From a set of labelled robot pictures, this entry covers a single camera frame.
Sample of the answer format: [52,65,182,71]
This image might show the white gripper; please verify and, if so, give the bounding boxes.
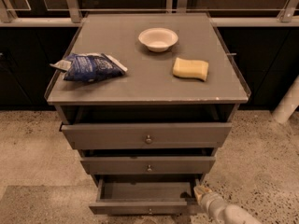
[193,185,230,222]

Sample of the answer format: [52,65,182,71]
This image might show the grey bottom drawer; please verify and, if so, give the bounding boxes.
[89,175,201,216]

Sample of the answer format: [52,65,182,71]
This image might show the grey drawer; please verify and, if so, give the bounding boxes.
[80,148,216,175]
[89,175,201,216]
[59,105,234,150]

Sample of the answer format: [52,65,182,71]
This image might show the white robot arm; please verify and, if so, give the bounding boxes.
[193,185,262,224]

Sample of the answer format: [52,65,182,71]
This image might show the grey middle drawer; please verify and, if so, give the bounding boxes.
[80,148,216,175]

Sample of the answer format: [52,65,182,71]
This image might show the grey top drawer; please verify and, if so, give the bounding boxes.
[59,105,234,150]

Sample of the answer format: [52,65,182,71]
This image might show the grey drawer cabinet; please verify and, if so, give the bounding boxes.
[44,12,251,185]

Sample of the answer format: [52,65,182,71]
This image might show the yellow sponge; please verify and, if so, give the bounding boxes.
[173,58,209,81]

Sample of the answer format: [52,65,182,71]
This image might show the white pipe leg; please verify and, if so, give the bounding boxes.
[272,76,299,123]

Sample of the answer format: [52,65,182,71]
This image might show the white bowl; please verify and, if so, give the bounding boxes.
[138,28,178,52]

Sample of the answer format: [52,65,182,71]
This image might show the blue chip bag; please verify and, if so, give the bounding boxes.
[51,53,127,82]

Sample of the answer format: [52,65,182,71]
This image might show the metal railing frame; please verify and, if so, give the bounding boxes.
[0,0,299,27]

